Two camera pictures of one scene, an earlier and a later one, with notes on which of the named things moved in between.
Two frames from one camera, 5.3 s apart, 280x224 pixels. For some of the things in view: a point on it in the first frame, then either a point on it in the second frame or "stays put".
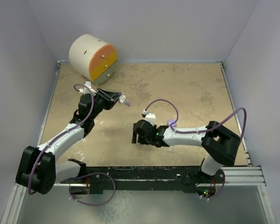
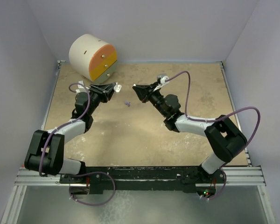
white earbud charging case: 122,98 to 117,87
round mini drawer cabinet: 93,58 stays put
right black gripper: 142,141 to 145,92
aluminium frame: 237,176 stays put
